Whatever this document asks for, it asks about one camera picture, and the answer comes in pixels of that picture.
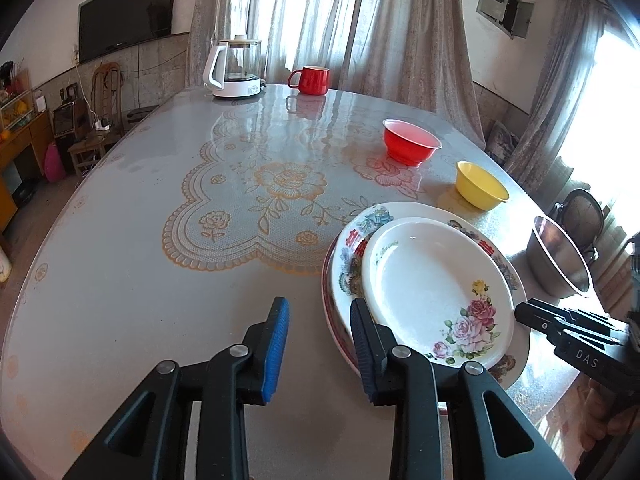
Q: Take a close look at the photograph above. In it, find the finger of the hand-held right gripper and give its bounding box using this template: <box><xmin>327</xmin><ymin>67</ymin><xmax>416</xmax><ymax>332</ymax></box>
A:
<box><xmin>514</xmin><ymin>298</ymin><xmax>640</xmax><ymax>376</ymax></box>
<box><xmin>570</xmin><ymin>308</ymin><xmax>631</xmax><ymax>333</ymax></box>

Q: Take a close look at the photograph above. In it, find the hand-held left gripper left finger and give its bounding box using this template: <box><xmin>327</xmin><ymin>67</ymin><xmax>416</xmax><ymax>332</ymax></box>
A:
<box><xmin>65</xmin><ymin>296</ymin><xmax>291</xmax><ymax>480</ymax></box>

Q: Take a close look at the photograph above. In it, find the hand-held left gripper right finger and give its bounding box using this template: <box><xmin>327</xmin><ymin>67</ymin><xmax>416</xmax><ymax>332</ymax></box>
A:
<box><xmin>350</xmin><ymin>298</ymin><xmax>576</xmax><ymax>480</ymax></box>

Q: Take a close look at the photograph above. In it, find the large purple floral plate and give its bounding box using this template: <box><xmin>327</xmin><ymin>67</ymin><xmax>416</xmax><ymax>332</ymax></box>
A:
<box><xmin>321</xmin><ymin>240</ymin><xmax>366</xmax><ymax>376</ymax></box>

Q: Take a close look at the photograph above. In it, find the stainless steel bowl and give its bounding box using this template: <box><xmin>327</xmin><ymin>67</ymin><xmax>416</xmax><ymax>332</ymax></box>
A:
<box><xmin>526</xmin><ymin>215</ymin><xmax>593</xmax><ymax>298</ymax></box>

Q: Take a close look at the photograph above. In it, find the white plate red green print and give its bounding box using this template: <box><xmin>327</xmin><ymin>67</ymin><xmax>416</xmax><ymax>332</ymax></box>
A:
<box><xmin>332</xmin><ymin>201</ymin><xmax>528</xmax><ymax>391</ymax></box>

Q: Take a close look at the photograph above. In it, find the white rose print plate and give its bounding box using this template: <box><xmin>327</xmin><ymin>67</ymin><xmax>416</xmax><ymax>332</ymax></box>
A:
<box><xmin>361</xmin><ymin>217</ymin><xmax>516</xmax><ymax>372</ymax></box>

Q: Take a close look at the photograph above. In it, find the yellow plastic bowl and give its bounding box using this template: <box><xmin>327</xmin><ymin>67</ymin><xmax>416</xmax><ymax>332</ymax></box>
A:
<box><xmin>455</xmin><ymin>160</ymin><xmax>510</xmax><ymax>211</ymax></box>

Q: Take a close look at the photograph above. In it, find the red plastic bowl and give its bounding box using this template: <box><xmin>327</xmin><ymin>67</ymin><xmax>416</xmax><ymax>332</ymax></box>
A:
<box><xmin>382</xmin><ymin>119</ymin><xmax>443</xmax><ymax>167</ymax></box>

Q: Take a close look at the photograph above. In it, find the black wicker-back chair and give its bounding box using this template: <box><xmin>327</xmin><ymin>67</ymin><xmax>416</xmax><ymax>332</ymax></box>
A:
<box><xmin>552</xmin><ymin>188</ymin><xmax>606</xmax><ymax>261</ymax></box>

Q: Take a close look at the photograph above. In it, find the leaning printed cushion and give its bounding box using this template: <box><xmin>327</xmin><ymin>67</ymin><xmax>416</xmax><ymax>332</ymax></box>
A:
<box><xmin>486</xmin><ymin>121</ymin><xmax>521</xmax><ymax>166</ymax></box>

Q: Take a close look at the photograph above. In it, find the bright window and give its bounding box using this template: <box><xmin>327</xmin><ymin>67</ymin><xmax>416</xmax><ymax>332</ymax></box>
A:
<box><xmin>555</xmin><ymin>10</ymin><xmax>640</xmax><ymax>201</ymax></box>

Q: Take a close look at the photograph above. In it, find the narrow beige sheer curtain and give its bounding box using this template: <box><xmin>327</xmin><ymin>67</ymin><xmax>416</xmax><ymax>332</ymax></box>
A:
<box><xmin>502</xmin><ymin>0</ymin><xmax>608</xmax><ymax>196</ymax></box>

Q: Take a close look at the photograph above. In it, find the white glass electric kettle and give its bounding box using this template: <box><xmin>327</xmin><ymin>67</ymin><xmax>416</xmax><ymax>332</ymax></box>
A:
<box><xmin>202</xmin><ymin>34</ymin><xmax>266</xmax><ymax>100</ymax></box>

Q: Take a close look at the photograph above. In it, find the red mug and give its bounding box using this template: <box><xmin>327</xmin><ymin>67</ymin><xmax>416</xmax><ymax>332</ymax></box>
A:
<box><xmin>287</xmin><ymin>65</ymin><xmax>331</xmax><ymax>96</ymax></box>

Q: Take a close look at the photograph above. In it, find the pink bag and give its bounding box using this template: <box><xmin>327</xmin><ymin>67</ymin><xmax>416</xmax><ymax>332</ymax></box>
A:
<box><xmin>44</xmin><ymin>141</ymin><xmax>66</xmax><ymax>183</ymax></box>

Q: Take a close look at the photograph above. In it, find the wooden chair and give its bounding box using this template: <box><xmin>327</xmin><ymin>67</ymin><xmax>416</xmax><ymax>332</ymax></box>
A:
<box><xmin>67</xmin><ymin>62</ymin><xmax>126</xmax><ymax>177</ymax></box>

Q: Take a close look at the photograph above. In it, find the black speaker box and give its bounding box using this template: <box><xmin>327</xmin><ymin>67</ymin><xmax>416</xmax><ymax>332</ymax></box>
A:
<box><xmin>52</xmin><ymin>101</ymin><xmax>78</xmax><ymax>136</ymax></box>

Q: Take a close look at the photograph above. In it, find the wide beige sheer curtain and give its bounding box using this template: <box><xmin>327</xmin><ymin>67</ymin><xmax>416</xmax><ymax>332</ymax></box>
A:
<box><xmin>186</xmin><ymin>0</ymin><xmax>486</xmax><ymax>146</ymax></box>

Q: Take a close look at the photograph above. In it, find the wooden cabinet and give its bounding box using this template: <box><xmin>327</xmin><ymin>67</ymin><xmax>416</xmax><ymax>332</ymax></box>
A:
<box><xmin>0</xmin><ymin>72</ymin><xmax>56</xmax><ymax>233</ymax></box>

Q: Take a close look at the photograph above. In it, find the black wall television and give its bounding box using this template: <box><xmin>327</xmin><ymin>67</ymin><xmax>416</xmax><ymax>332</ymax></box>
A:
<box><xmin>78</xmin><ymin>0</ymin><xmax>180</xmax><ymax>65</ymax></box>

